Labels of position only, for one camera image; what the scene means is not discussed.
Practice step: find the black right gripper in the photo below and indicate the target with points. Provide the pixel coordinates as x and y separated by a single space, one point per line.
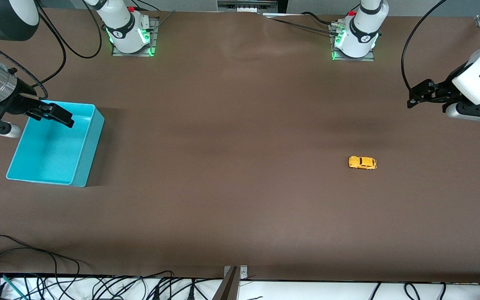
20 101

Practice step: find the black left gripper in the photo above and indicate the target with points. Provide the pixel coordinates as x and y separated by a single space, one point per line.
443 92

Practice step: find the yellow beetle toy car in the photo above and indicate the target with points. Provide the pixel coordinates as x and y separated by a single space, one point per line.
363 163

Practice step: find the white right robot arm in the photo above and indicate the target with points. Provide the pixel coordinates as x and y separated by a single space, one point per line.
123 29

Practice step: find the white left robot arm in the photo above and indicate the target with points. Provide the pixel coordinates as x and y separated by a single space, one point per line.
363 33

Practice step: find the teal plastic bin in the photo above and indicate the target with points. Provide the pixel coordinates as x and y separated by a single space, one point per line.
52 160

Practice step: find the grey power strip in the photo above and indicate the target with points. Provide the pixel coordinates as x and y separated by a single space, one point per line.
246 6

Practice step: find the dark metal bar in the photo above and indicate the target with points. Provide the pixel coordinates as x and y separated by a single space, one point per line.
227 289

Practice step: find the silver clamp plate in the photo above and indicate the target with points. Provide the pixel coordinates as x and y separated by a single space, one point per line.
244 273

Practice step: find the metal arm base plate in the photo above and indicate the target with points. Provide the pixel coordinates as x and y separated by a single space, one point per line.
155 41
356 59

